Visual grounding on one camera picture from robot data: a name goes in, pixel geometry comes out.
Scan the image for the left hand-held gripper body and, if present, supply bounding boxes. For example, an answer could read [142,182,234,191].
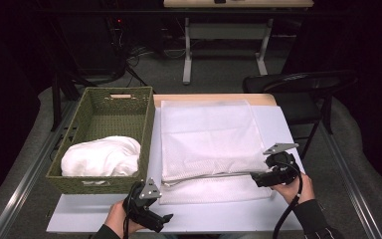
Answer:
[122,177,163,230]

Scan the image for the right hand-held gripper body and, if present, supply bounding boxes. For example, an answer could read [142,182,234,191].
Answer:
[263,142,301,185]

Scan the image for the white cloth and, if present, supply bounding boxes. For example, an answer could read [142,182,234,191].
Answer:
[60,134,142,177]
[158,99,275,205]

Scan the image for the green woven basket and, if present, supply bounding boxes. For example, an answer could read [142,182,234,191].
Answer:
[45,87,156,195]

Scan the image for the person's left hand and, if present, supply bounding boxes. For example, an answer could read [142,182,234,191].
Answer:
[103,198,145,238]

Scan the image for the person's right hand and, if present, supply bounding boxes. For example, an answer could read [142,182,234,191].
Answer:
[272,172,316,205]

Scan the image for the black folding chair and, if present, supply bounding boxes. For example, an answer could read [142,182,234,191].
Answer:
[242,69,359,160]

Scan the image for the black metal stand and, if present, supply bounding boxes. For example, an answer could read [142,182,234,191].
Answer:
[50,71,91,132]

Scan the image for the wooden table with metal legs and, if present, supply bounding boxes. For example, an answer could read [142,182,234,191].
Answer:
[163,0,314,86]

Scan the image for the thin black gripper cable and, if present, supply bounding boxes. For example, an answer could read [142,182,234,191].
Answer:
[122,212,130,239]

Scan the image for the thick black gripper cable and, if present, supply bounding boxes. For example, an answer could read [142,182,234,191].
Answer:
[272,161,304,239]

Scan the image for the metal floor rail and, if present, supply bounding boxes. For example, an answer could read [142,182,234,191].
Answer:
[317,122,382,239]
[0,99,81,239]

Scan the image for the bundle of floor cables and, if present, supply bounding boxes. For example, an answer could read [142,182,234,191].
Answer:
[122,44,188,88]

